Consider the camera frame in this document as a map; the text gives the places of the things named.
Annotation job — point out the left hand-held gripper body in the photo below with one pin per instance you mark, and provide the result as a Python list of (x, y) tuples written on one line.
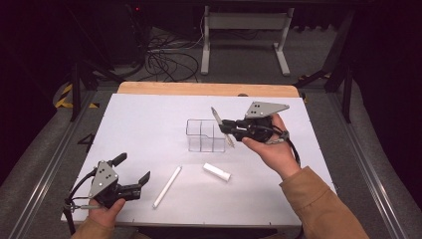
[(103, 179)]

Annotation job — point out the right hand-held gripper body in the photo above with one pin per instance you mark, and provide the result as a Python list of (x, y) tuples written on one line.
[(262, 109)]

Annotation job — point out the grey pen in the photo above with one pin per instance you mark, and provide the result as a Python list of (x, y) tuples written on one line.
[(215, 114)]

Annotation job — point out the white pen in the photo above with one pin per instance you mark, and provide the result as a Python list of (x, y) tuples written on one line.
[(167, 186)]

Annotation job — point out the clear plastic organizer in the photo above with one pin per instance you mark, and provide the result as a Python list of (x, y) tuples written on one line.
[(199, 139)]

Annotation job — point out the white rectangular tube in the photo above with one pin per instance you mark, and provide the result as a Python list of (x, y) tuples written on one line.
[(217, 172)]

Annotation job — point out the person's left hand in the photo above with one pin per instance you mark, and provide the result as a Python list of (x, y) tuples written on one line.
[(104, 214)]

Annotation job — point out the person's right hand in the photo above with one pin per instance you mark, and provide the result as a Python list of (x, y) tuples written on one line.
[(278, 156)]

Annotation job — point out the white table sheet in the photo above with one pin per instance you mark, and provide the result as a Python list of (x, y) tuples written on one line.
[(149, 126)]

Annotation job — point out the black metal stand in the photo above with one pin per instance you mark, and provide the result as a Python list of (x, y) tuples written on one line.
[(346, 89), (77, 89)]

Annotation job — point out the yellow black hazard tape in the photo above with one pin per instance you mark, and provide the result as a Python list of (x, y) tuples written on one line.
[(66, 96)]

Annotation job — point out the white metal stand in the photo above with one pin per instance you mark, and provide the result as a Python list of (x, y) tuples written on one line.
[(245, 20)]

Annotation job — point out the aluminium floor rail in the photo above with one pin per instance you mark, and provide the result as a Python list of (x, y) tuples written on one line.
[(49, 166), (368, 166)]

